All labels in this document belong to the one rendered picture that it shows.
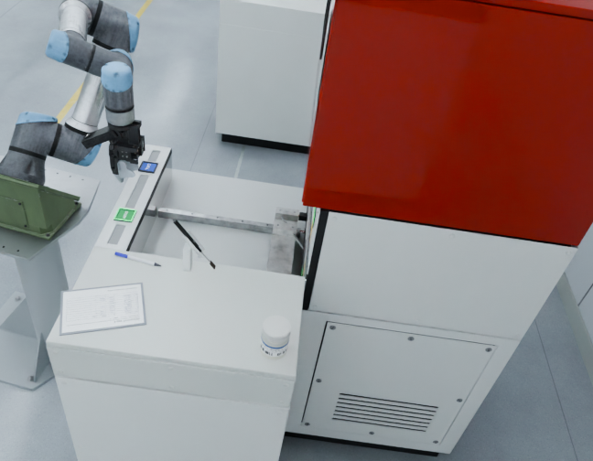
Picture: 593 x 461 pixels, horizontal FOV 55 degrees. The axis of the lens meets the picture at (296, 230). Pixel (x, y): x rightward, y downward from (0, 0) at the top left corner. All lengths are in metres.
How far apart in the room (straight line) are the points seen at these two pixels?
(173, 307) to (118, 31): 0.92
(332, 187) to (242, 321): 0.43
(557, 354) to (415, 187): 1.87
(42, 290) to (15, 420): 0.55
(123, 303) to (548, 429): 1.97
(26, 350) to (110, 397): 1.13
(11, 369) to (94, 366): 1.18
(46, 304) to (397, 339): 1.33
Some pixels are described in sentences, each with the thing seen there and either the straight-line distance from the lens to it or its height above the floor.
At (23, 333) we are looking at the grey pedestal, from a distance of 2.81.
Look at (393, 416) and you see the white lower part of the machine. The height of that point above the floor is 0.30.
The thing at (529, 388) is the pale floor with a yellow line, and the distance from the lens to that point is 2.96.
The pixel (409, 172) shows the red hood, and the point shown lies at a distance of 1.43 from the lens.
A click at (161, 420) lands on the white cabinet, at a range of 1.72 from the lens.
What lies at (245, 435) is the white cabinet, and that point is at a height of 0.65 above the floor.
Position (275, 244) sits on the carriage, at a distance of 1.88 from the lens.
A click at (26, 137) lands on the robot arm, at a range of 2.05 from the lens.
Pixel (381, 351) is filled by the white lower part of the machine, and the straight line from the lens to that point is 1.93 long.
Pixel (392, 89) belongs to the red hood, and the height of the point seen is 1.59.
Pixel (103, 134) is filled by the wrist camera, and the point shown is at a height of 1.26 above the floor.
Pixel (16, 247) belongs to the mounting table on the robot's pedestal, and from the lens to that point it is 2.02.
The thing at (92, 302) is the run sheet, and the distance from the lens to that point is 1.60.
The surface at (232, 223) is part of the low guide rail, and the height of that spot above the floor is 0.84.
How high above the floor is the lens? 2.16
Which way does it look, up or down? 41 degrees down
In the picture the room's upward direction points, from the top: 9 degrees clockwise
